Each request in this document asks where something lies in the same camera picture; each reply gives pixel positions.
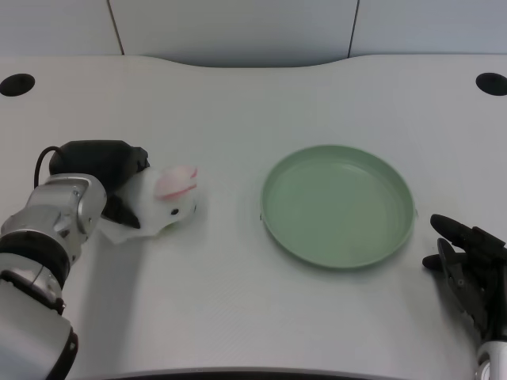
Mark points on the white plush rabbit doll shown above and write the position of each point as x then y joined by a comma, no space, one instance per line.
166,198

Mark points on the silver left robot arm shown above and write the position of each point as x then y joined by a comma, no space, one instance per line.
43,253

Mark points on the green round plate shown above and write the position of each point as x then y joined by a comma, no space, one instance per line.
336,207

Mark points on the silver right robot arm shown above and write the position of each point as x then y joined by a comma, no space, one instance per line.
493,360

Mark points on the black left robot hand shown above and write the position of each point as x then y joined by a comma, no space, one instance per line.
101,162

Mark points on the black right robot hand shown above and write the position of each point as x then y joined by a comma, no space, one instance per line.
471,265

